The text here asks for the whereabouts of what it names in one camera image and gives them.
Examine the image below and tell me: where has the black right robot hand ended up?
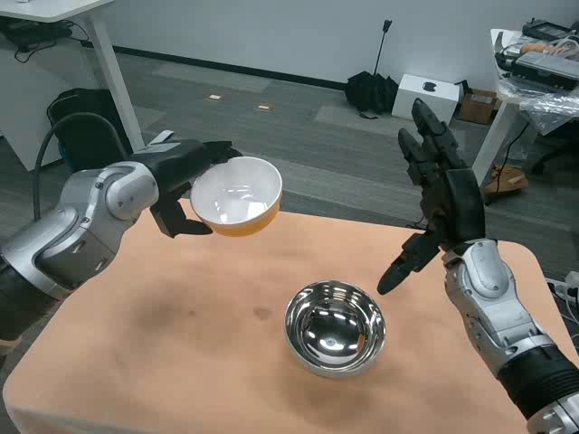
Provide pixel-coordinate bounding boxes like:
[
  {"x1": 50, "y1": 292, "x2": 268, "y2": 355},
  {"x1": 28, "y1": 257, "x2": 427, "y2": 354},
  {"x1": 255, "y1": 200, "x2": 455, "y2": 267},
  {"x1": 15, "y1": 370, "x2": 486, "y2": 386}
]
[{"x1": 376, "y1": 98, "x2": 487, "y2": 297}]

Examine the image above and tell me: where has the white desk with leg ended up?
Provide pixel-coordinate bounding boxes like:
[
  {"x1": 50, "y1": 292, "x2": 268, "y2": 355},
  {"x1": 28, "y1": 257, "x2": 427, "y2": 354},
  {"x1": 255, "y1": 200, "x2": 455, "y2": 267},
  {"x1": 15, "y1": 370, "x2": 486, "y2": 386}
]
[{"x1": 0, "y1": 0, "x2": 146, "y2": 172}]

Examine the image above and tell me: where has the black cable at left wrist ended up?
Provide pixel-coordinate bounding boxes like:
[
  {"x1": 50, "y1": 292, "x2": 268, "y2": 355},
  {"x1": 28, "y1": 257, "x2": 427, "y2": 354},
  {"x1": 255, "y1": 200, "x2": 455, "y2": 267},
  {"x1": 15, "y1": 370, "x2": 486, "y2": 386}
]
[{"x1": 33, "y1": 112, "x2": 133, "y2": 222}]

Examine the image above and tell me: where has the black cable hanging from table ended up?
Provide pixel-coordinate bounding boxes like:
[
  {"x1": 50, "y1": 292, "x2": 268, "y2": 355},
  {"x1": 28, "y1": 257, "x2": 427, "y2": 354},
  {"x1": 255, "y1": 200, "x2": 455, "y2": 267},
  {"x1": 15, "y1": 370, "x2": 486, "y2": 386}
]
[{"x1": 484, "y1": 120, "x2": 530, "y2": 207}]

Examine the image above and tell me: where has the shiny stainless steel bowl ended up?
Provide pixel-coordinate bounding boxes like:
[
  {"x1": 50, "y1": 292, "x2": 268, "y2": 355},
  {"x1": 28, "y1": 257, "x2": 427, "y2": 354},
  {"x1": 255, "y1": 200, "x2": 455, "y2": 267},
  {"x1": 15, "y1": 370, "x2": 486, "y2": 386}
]
[{"x1": 283, "y1": 279, "x2": 387, "y2": 380}]

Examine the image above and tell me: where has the brown cardboard box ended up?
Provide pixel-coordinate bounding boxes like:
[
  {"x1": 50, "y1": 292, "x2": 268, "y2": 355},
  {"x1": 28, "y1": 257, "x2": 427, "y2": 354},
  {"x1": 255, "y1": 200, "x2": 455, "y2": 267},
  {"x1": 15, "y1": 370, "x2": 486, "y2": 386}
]
[{"x1": 459, "y1": 88, "x2": 501, "y2": 125}]

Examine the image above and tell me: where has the grey electronic device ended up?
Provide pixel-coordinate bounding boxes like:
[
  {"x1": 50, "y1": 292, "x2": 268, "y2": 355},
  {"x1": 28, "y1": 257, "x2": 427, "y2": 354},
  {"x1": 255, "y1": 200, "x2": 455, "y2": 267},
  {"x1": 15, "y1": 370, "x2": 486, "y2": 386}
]
[{"x1": 495, "y1": 50, "x2": 579, "y2": 91}]

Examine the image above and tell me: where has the orange and white plastic bowl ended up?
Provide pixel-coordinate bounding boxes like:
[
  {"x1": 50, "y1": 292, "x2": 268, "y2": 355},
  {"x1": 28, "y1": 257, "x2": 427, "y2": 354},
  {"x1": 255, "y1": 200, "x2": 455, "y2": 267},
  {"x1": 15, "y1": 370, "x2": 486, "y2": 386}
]
[{"x1": 189, "y1": 156, "x2": 284, "y2": 238}]

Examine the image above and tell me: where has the white power strip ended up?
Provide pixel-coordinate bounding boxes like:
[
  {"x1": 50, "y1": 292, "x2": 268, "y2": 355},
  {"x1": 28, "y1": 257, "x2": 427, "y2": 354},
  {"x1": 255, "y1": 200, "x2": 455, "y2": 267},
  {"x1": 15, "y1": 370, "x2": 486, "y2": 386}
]
[{"x1": 546, "y1": 278, "x2": 579, "y2": 303}]

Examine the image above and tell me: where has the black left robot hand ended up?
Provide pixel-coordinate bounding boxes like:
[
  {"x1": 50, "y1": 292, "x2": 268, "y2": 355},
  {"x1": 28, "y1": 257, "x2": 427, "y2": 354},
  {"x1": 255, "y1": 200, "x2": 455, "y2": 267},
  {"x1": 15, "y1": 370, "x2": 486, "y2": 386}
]
[{"x1": 130, "y1": 138, "x2": 246, "y2": 239}]

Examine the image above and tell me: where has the clear plastic sheet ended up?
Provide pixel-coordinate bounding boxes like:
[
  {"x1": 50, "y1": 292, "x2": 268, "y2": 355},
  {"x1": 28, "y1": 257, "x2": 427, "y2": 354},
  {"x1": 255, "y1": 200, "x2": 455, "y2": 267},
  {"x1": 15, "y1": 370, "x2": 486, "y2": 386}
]
[{"x1": 495, "y1": 67, "x2": 579, "y2": 136}]

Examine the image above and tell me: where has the white cardboard box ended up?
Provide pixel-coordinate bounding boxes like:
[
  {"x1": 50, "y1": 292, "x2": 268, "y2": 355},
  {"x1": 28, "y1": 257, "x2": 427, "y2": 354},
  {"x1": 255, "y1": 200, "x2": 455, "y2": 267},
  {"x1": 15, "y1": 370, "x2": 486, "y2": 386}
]
[{"x1": 391, "y1": 73, "x2": 461, "y2": 127}]

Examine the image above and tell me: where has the white table with equipment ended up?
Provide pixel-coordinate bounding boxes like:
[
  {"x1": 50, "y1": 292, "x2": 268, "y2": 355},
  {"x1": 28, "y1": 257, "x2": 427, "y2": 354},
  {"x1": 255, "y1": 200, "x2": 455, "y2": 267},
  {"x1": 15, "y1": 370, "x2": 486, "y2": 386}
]
[{"x1": 470, "y1": 27, "x2": 579, "y2": 187}]

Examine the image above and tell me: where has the black folded umbrella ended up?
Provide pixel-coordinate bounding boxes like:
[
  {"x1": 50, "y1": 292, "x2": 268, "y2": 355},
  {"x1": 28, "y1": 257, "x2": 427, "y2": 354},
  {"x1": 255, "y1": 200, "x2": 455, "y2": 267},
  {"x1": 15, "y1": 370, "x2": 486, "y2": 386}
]
[{"x1": 344, "y1": 18, "x2": 401, "y2": 120}]

